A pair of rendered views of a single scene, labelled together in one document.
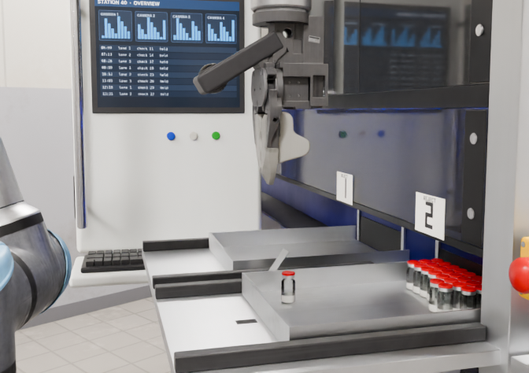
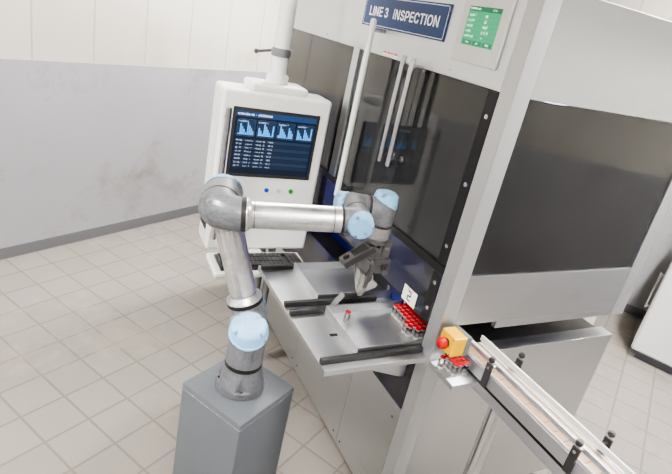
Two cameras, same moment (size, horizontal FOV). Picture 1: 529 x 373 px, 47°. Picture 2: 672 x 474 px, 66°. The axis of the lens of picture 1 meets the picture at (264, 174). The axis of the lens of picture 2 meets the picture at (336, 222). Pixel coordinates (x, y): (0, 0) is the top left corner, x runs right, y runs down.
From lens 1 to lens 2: 1.11 m
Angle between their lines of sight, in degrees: 21
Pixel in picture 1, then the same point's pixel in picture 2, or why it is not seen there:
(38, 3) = not seen: outside the picture
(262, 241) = (318, 267)
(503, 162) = (443, 298)
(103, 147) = not seen: hidden behind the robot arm
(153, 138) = (256, 190)
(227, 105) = (299, 175)
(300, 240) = (336, 267)
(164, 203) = not seen: hidden behind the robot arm
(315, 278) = (354, 308)
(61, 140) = (129, 105)
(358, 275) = (372, 306)
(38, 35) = (120, 22)
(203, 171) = not seen: hidden behind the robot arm
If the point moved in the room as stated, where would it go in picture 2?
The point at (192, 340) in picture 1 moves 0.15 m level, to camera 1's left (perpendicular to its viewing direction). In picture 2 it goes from (318, 346) to (274, 343)
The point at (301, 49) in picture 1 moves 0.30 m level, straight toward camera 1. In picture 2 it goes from (381, 251) to (405, 300)
